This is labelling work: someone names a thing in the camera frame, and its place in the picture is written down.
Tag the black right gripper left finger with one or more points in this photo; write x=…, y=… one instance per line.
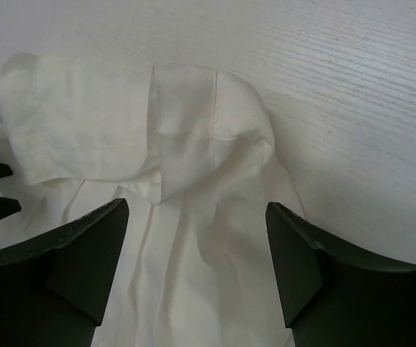
x=54, y=287

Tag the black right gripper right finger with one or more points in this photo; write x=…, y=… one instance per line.
x=334, y=293

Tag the white pleated skirt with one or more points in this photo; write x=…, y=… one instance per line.
x=192, y=150

